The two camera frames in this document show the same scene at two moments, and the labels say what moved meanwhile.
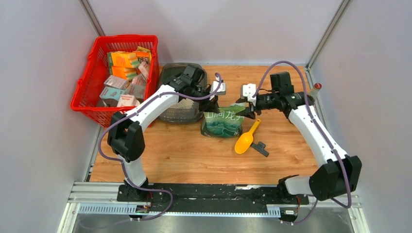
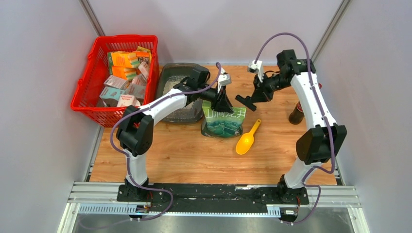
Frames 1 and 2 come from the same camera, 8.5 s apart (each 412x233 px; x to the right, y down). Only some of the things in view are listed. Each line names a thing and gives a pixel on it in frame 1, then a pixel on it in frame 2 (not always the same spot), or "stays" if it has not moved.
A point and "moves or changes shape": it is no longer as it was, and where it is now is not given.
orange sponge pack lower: x=127 y=73 stays
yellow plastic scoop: x=245 y=141 stays
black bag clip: x=260 y=147 moves or changes shape
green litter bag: x=224 y=124 stays
